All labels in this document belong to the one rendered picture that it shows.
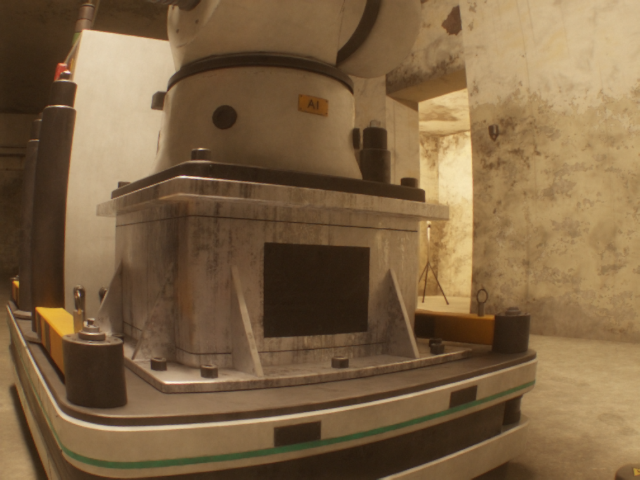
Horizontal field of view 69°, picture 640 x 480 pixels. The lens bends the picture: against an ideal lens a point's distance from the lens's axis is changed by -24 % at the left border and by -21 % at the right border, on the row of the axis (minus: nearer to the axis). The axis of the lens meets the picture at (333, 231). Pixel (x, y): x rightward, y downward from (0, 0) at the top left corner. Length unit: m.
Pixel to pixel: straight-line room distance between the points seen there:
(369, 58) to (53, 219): 0.67
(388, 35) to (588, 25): 2.97
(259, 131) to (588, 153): 3.01
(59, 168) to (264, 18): 0.45
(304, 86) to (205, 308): 0.40
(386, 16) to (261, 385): 0.68
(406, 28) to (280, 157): 0.37
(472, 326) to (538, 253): 2.83
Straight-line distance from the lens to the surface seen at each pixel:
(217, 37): 0.93
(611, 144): 3.63
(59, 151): 1.04
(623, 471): 1.15
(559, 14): 4.13
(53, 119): 1.05
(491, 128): 4.32
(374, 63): 1.11
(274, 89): 0.94
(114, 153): 1.43
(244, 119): 0.93
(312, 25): 0.95
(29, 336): 1.04
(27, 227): 1.37
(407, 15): 1.10
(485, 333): 1.14
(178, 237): 0.83
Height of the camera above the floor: 0.50
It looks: 3 degrees up
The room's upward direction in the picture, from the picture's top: 1 degrees clockwise
